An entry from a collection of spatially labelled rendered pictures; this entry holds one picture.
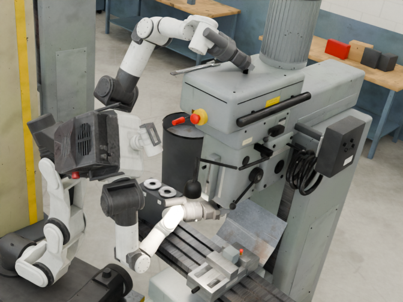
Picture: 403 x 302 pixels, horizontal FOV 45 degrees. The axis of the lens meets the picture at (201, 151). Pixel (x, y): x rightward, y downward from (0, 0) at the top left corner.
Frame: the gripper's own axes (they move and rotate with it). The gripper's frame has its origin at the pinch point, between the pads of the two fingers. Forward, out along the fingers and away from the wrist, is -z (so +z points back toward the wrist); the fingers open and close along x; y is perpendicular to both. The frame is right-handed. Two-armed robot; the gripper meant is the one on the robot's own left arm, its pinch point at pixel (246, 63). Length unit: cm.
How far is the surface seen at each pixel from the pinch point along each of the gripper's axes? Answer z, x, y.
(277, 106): -12.8, 14.0, -6.4
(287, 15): -4.8, -2.5, 23.5
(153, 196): -27, -35, -82
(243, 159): -17.6, 11.2, -31.5
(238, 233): -71, -14, -76
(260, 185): -40, 7, -40
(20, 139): 1, -158, -132
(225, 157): -12.7, 7.4, -35.3
